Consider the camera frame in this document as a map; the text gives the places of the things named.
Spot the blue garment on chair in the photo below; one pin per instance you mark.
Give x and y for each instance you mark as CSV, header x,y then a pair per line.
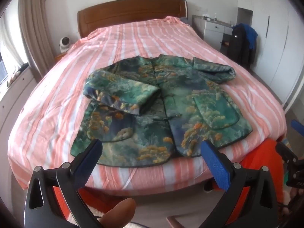
x,y
251,35

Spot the black jacket on chair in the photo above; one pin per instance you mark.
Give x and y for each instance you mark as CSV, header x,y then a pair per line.
x,y
241,49

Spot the white desk with drawers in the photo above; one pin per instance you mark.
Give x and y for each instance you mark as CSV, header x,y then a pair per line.
x,y
214,33

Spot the wooden headboard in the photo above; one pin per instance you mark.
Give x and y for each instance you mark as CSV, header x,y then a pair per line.
x,y
127,11

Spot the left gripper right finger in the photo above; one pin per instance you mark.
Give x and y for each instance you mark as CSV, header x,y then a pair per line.
x,y
260,208

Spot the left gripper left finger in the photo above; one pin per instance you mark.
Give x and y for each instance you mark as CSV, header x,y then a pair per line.
x,y
42,208

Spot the green patterned silk jacket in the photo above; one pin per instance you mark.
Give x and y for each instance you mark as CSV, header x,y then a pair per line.
x,y
145,111

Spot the white wardrobe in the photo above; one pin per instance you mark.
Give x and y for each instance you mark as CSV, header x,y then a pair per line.
x,y
279,54

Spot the white window cabinet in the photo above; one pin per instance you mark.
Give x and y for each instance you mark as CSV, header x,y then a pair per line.
x,y
14,99

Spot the left hand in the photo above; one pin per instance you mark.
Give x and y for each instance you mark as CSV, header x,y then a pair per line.
x,y
120,215

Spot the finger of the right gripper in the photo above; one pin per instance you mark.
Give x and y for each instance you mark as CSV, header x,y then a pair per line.
x,y
298,127

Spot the pink striped bed sheet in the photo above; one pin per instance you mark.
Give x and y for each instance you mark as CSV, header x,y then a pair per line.
x,y
49,121

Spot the beige curtain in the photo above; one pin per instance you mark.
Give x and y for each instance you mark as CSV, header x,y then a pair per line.
x,y
36,37

